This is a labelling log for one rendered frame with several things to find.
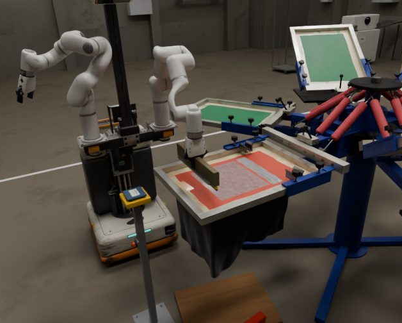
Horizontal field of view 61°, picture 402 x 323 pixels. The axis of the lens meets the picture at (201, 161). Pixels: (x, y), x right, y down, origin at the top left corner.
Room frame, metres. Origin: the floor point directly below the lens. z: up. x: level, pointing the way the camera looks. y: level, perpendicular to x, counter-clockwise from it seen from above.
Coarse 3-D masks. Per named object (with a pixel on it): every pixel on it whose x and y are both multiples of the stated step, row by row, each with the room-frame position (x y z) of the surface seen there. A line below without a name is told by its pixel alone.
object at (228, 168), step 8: (256, 152) 1.96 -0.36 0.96; (232, 160) 1.85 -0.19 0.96; (256, 160) 1.84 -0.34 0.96; (264, 160) 1.83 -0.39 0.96; (272, 160) 1.83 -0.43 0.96; (216, 168) 1.76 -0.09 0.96; (224, 168) 1.76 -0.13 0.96; (232, 168) 1.75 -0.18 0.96; (240, 168) 1.75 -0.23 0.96; (176, 176) 1.69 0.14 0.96; (184, 176) 1.68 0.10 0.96; (192, 176) 1.68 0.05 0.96; (224, 176) 1.66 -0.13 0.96; (232, 176) 1.65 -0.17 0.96; (192, 184) 1.59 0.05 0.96; (200, 184) 1.59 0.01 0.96
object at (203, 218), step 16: (256, 144) 2.03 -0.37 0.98; (272, 144) 1.99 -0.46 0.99; (208, 160) 1.86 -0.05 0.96; (288, 160) 1.82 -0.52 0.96; (304, 160) 1.74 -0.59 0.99; (160, 176) 1.64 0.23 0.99; (176, 192) 1.45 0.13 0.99; (272, 192) 1.41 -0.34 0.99; (192, 208) 1.31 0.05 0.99; (224, 208) 1.29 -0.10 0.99; (240, 208) 1.31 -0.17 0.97
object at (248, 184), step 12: (264, 168) 1.73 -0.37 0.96; (276, 168) 1.73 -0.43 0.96; (288, 168) 1.72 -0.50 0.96; (228, 180) 1.61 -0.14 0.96; (240, 180) 1.60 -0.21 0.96; (252, 180) 1.60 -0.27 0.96; (264, 180) 1.59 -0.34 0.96; (288, 180) 1.58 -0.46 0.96; (192, 192) 1.50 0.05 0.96; (204, 192) 1.50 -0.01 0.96; (216, 192) 1.49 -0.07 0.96; (228, 192) 1.49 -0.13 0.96; (240, 192) 1.48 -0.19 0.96; (252, 192) 1.47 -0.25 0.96; (204, 204) 1.38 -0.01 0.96; (216, 204) 1.38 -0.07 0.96
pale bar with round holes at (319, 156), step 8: (264, 128) 2.15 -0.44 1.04; (272, 136) 2.06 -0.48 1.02; (280, 136) 2.00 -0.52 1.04; (288, 136) 1.99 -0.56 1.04; (288, 144) 1.93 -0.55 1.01; (296, 144) 1.86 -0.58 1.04; (304, 144) 1.85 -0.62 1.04; (304, 152) 1.80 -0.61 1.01; (312, 152) 1.74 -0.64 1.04; (320, 152) 1.73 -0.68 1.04; (320, 160) 1.69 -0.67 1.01; (328, 160) 1.64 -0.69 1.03; (336, 160) 1.62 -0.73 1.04; (336, 168) 1.59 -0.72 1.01; (344, 168) 1.56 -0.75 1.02
